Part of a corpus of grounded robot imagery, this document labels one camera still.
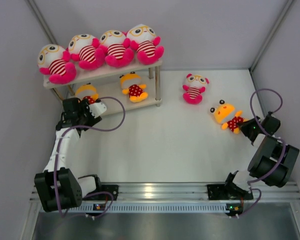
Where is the right black mount plate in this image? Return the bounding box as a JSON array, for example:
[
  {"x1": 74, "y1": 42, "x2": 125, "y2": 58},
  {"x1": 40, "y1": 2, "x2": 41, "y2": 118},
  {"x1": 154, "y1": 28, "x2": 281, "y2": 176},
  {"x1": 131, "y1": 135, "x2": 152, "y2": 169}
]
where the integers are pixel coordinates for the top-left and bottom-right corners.
[{"x1": 206, "y1": 184, "x2": 229, "y2": 201}]

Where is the pink panda plush top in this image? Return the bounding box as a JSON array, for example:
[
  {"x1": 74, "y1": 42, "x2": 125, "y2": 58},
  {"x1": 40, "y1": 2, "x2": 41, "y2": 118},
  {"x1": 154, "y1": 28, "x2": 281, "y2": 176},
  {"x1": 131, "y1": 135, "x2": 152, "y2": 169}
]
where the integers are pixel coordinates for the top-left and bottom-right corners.
[{"x1": 182, "y1": 73, "x2": 210, "y2": 105}]

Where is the pink panda plush with glasses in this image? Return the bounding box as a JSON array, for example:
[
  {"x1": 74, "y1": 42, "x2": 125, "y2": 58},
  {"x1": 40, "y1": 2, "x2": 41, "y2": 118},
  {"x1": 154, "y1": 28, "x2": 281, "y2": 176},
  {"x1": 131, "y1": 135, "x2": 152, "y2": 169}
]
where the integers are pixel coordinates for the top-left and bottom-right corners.
[{"x1": 126, "y1": 24, "x2": 165, "y2": 65}]

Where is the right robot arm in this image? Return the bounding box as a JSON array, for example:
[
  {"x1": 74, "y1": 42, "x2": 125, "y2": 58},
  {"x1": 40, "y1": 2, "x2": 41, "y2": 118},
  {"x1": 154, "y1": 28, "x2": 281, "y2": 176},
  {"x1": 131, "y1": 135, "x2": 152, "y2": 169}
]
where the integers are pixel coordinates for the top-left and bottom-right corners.
[{"x1": 238, "y1": 114, "x2": 300, "y2": 188}]

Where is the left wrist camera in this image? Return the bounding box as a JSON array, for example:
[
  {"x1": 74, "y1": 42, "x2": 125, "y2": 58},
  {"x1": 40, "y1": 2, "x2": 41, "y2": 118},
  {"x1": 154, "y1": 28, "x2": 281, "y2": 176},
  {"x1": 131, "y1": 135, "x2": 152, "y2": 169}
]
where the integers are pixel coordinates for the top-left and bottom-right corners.
[{"x1": 88, "y1": 101, "x2": 107, "y2": 119}]

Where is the orange plush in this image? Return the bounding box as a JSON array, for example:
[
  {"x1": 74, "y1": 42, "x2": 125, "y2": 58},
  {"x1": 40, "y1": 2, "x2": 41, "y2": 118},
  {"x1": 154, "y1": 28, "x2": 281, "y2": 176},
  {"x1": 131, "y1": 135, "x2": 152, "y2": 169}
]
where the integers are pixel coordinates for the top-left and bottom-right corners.
[
  {"x1": 209, "y1": 99, "x2": 247, "y2": 134},
  {"x1": 75, "y1": 83, "x2": 99, "y2": 104},
  {"x1": 119, "y1": 71, "x2": 149, "y2": 103}
]

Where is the grey slotted cable duct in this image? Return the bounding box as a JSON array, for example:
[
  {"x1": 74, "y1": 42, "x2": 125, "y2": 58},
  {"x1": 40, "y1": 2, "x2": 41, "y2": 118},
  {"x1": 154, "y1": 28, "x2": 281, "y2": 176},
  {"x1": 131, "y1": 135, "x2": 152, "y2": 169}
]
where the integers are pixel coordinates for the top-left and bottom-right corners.
[{"x1": 68, "y1": 202, "x2": 232, "y2": 214}]

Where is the wall corner metal strip right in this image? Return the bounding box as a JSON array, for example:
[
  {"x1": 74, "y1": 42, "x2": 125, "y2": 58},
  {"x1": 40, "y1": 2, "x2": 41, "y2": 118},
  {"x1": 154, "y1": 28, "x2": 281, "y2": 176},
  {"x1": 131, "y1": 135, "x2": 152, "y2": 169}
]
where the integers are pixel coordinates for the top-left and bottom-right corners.
[{"x1": 249, "y1": 0, "x2": 296, "y2": 74}]

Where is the black mount plate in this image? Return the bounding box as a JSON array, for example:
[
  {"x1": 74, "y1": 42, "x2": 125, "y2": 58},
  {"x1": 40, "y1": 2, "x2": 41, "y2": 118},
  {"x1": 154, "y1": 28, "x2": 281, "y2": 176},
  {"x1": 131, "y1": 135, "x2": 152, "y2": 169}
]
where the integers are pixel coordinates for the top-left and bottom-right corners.
[
  {"x1": 89, "y1": 184, "x2": 120, "y2": 202},
  {"x1": 206, "y1": 184, "x2": 229, "y2": 201}
]

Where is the wall corner metal strip left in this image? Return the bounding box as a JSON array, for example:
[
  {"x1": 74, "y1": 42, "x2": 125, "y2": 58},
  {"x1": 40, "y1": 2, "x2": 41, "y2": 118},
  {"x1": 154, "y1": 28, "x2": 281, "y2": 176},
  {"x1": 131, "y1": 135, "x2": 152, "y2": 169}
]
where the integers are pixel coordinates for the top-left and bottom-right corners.
[{"x1": 25, "y1": 0, "x2": 59, "y2": 45}]

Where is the wall corner metal strip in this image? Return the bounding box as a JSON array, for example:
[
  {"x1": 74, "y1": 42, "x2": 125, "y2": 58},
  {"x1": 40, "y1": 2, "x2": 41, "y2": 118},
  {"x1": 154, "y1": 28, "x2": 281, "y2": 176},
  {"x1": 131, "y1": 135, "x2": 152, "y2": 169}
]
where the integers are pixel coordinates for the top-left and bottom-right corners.
[
  {"x1": 249, "y1": 0, "x2": 296, "y2": 74},
  {"x1": 25, "y1": 0, "x2": 59, "y2": 45}
]

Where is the white two-tier shelf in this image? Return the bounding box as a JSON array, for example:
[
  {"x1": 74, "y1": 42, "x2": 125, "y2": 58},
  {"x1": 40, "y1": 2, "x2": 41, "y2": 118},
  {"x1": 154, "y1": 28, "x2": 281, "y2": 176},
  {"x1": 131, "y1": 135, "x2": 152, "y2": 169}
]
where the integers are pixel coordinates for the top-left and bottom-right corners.
[{"x1": 43, "y1": 56, "x2": 164, "y2": 117}]

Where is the orange plush top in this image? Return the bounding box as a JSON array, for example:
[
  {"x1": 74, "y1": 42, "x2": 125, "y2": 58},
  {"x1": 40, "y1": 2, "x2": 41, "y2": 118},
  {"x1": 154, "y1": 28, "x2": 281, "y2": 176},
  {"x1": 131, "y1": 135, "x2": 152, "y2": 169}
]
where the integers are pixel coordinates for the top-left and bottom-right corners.
[{"x1": 119, "y1": 71, "x2": 149, "y2": 103}]

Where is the aluminium rail base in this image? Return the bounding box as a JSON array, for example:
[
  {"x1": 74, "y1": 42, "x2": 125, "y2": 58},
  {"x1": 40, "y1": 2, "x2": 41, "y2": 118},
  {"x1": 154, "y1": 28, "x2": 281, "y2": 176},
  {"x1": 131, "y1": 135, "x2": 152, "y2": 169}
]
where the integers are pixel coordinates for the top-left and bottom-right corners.
[{"x1": 29, "y1": 181, "x2": 300, "y2": 202}]

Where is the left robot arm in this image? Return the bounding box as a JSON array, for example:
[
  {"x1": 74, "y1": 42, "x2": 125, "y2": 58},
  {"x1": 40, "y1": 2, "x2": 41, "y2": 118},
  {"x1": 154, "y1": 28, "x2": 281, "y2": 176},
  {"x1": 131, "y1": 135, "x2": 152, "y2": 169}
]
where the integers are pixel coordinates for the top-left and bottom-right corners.
[{"x1": 34, "y1": 97, "x2": 107, "y2": 212}]

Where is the orange plush bottom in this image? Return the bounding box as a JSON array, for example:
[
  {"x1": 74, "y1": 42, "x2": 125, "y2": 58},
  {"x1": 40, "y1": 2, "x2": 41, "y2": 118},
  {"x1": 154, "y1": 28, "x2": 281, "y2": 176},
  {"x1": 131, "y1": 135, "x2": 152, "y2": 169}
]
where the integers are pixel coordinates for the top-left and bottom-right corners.
[{"x1": 75, "y1": 83, "x2": 99, "y2": 104}]

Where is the left black mount plate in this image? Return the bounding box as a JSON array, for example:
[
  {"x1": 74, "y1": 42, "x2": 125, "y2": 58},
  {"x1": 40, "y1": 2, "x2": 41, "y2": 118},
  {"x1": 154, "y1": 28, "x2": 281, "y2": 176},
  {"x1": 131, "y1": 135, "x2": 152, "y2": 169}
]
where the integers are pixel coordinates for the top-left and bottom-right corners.
[{"x1": 89, "y1": 184, "x2": 120, "y2": 202}]

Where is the pink panda plush face down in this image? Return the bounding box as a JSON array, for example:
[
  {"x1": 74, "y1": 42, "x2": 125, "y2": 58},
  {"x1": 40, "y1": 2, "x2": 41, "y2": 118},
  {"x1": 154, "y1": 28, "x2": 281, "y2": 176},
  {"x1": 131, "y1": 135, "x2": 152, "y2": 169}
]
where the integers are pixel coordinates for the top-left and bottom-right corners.
[{"x1": 67, "y1": 33, "x2": 106, "y2": 71}]

